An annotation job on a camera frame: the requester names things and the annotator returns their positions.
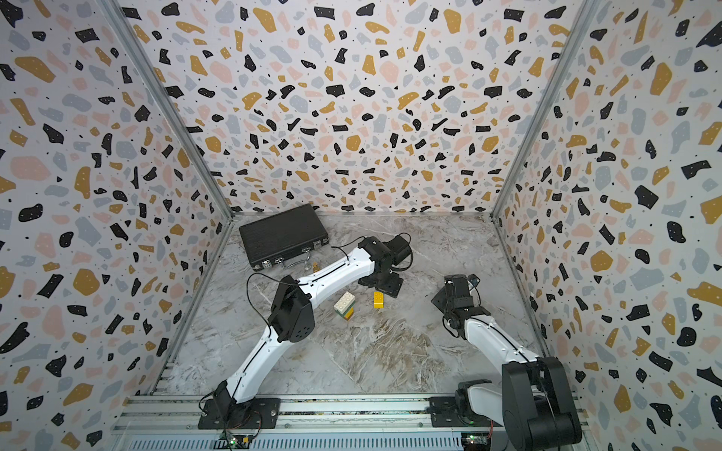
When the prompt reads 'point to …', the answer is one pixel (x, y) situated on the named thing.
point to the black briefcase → (283, 235)
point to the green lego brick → (348, 310)
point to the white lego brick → (344, 303)
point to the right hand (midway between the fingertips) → (443, 296)
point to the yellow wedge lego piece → (378, 300)
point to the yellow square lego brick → (348, 316)
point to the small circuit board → (236, 442)
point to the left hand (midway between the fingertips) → (390, 288)
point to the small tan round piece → (315, 267)
